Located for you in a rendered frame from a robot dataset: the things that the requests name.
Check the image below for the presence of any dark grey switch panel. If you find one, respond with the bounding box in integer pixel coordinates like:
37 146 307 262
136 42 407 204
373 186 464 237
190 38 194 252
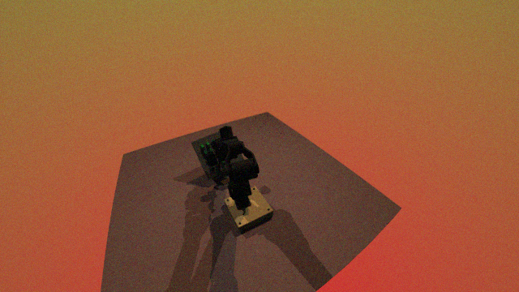
192 131 244 180

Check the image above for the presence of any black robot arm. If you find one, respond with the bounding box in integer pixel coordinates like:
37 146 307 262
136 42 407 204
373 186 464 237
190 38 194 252
211 126 260 209

